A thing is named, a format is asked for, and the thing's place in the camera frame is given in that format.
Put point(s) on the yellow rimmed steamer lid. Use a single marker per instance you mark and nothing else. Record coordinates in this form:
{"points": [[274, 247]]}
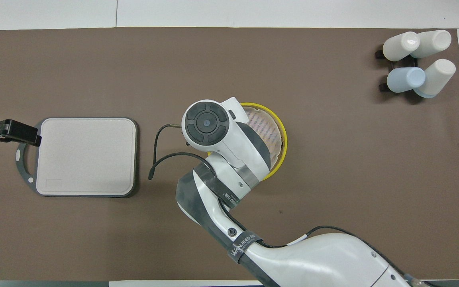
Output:
{"points": [[271, 131]]}

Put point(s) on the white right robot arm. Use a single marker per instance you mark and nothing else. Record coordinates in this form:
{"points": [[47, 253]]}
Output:
{"points": [[229, 135]]}

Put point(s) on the grey cutting board black rim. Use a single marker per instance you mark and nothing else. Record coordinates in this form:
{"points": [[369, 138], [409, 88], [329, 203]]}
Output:
{"points": [[86, 155]]}

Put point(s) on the brown table mat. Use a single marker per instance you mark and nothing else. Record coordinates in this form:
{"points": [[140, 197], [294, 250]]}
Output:
{"points": [[333, 159]]}

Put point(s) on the black cup rack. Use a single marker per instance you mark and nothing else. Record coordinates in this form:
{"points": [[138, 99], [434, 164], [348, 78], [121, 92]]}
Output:
{"points": [[383, 86]]}

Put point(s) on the cream cup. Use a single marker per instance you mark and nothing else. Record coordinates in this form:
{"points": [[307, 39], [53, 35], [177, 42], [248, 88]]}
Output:
{"points": [[399, 47]]}

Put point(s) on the light blue cup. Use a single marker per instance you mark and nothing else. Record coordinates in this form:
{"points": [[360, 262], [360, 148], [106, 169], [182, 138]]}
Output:
{"points": [[405, 79]]}

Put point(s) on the white cup blue rim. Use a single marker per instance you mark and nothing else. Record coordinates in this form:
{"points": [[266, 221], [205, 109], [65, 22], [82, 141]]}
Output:
{"points": [[434, 42], [438, 75]]}

